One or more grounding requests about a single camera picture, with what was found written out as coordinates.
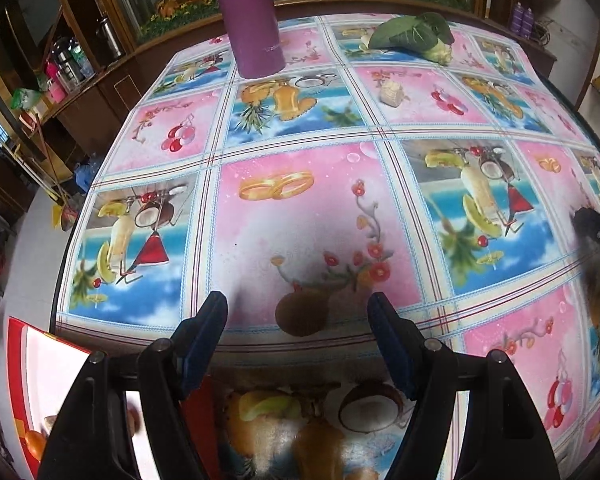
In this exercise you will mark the small orange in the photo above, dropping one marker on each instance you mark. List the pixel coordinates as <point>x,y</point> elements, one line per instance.
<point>34,445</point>

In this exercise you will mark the blue water jug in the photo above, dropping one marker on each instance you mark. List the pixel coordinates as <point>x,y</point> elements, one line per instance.
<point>85,175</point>

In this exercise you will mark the yellow dustpan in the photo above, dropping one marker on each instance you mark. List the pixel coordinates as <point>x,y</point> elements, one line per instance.
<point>61,216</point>

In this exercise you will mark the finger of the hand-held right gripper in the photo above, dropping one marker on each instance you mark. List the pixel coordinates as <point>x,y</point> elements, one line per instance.
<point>597,230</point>

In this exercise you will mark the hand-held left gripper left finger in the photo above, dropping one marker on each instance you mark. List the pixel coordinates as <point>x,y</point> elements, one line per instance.
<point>205,347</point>

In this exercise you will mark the red jujube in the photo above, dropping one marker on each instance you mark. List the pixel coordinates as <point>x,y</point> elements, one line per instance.
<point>132,417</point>

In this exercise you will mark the white mushroom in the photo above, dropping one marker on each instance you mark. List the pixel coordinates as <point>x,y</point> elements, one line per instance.
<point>50,422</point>

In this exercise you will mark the pink bottle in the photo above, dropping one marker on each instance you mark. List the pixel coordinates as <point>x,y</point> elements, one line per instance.
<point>55,87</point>

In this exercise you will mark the small white chunk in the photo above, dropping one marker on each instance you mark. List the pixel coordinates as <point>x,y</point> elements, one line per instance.
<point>392,92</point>

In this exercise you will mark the silver thermos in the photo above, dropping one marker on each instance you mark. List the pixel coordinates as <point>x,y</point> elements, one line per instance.
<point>64,62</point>

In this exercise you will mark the broom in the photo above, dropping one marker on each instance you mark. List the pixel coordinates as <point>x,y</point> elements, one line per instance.
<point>45,160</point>

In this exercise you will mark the green bag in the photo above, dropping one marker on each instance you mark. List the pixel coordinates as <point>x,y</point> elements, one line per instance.
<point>25,97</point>

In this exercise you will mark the purple spray bottle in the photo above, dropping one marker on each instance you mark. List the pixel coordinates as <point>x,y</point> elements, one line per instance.
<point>529,21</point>
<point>516,17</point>

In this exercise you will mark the red tray with white inside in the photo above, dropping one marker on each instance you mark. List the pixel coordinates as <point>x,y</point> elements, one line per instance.
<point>45,360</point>

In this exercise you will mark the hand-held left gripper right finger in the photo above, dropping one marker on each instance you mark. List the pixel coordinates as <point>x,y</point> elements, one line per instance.
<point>391,345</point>

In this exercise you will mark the steel thermos flask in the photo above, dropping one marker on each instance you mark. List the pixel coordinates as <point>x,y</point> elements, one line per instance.
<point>109,37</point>

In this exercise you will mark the round brown fruit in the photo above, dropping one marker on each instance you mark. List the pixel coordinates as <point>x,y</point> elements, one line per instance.
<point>302,312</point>

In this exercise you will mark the green cabbage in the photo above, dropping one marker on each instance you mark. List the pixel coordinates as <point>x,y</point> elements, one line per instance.
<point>405,32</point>

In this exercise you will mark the green bottle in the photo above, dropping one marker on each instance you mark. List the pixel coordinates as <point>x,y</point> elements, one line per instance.
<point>84,64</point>

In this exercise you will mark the wooden cabinet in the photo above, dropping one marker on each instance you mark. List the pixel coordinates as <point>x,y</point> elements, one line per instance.
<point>125,90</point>

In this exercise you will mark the printed plastic tablecloth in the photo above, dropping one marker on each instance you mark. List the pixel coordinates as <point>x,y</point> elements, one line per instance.
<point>290,230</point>

